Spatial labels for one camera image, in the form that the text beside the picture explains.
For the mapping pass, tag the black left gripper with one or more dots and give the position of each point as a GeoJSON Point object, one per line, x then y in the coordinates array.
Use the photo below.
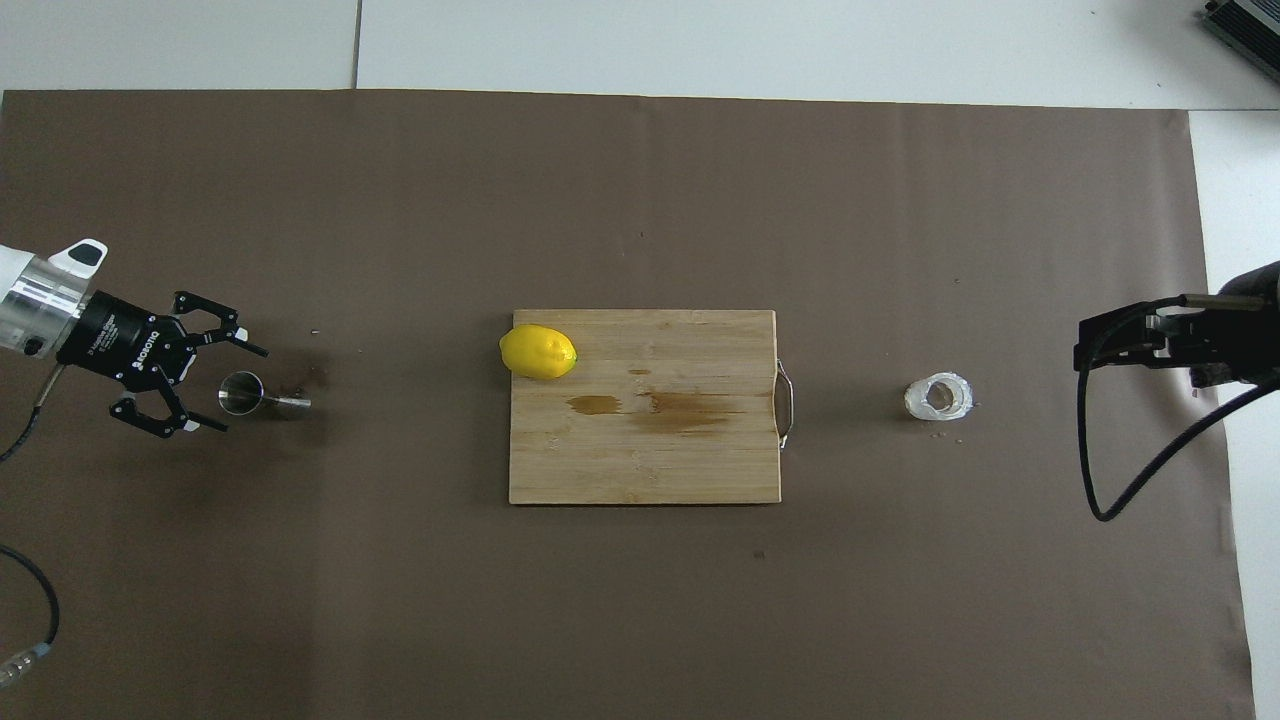
{"type": "Point", "coordinates": [120, 340]}

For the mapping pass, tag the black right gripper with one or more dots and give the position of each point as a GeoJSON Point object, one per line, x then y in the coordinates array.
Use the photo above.
{"type": "Point", "coordinates": [1245, 340]}

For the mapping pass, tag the steel cocktail jigger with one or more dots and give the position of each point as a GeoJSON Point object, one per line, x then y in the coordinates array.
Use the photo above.
{"type": "Point", "coordinates": [240, 393]}

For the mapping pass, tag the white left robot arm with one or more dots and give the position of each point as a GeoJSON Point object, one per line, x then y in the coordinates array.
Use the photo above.
{"type": "Point", "coordinates": [30, 290]}

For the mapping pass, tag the brown paper table mat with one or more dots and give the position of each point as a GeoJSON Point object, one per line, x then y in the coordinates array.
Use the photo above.
{"type": "Point", "coordinates": [400, 200]}

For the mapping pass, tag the yellow lemon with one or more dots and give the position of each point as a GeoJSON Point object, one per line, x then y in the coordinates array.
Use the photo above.
{"type": "Point", "coordinates": [538, 351]}

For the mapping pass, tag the grey ribbed metal device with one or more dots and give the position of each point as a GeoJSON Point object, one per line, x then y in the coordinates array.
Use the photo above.
{"type": "Point", "coordinates": [1250, 25]}

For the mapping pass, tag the wooden cutting board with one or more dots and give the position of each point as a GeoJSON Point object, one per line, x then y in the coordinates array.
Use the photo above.
{"type": "Point", "coordinates": [620, 460]}

